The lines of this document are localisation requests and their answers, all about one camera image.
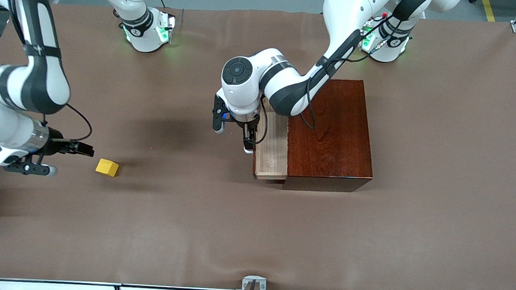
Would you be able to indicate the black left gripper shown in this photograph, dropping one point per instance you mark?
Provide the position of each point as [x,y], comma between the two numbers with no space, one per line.
[248,133]

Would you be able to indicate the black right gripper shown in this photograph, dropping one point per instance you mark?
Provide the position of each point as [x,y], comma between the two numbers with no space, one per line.
[56,147]

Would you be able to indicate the yellow block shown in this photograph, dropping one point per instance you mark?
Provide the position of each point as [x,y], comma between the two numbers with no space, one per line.
[106,167]

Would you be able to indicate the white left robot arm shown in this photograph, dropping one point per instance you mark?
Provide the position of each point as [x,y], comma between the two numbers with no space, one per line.
[287,84]

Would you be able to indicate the grey arm base connector box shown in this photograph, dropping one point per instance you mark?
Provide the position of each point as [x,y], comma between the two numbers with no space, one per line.
[366,40]
[169,25]

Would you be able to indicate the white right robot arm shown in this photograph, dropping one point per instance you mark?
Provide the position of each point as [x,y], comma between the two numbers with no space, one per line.
[44,85]

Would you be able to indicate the dark red-brown wooden cabinet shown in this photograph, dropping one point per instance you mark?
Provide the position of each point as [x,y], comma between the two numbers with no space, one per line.
[333,135]

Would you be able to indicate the brown table mat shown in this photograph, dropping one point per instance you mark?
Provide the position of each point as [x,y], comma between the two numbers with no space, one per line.
[147,236]

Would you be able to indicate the yellow floor tape strip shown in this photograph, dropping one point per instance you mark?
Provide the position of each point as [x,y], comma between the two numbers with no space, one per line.
[489,11]

